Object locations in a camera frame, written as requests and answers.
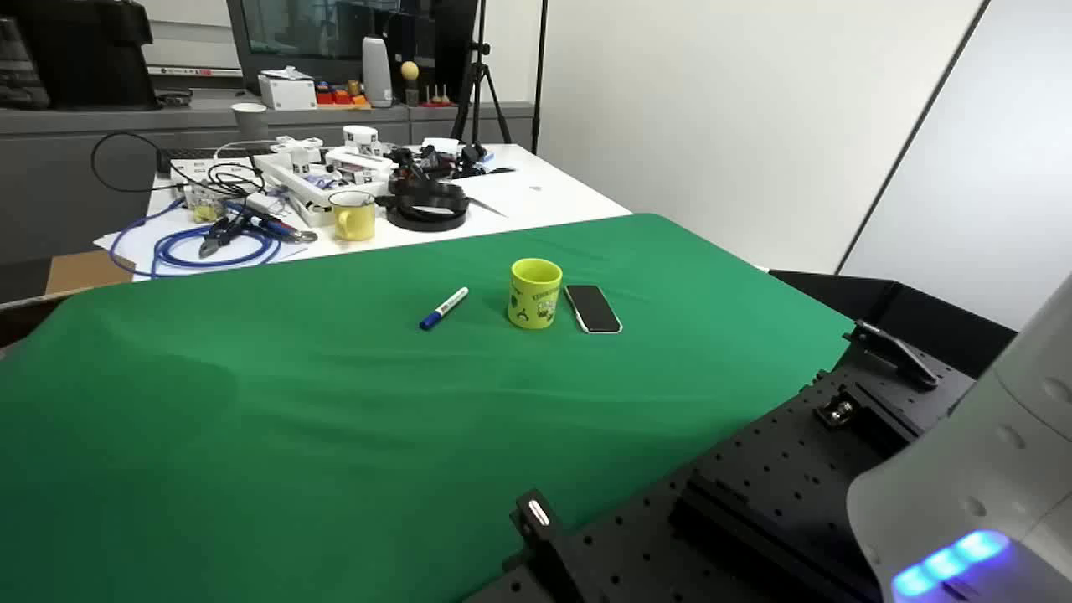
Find black smartphone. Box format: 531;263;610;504
562;281;625;340

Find black perforated breadboard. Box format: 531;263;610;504
467;352;979;603

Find white marker blue cap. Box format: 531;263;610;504
415;285;471;335

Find yellow-green printed mug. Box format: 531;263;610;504
507;256;565;335

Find black flat clamp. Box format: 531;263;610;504
843;318;945;393

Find black vertical pole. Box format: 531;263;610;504
530;0;554;159

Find green table cloth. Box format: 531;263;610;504
0;211;859;603

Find blue coiled cable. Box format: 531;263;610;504
106;196;289;281

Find black camera tripod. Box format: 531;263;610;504
449;0;517;148

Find black office chair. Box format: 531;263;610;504
0;0;161;110

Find small yellow cup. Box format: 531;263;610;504
327;191;382;246

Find black clamp white label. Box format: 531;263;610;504
510;488;585;603

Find large dark monitor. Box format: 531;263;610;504
223;0;480;89

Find flat cardboard piece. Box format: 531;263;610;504
45;249;136;297

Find small black bracket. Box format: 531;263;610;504
815;393;864;436

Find white parts bin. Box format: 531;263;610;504
252;136;395;228

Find red orange small items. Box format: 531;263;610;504
316;76;373;110

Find black coiled cable ring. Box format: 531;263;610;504
382;177;471;235

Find thin black cable loop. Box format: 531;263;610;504
88;129;179;198

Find blue handled pliers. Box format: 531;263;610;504
197;204;323;263

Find white cylindrical bottle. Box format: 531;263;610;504
357;33;400;110

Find small clear cup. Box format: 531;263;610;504
182;182;229;225

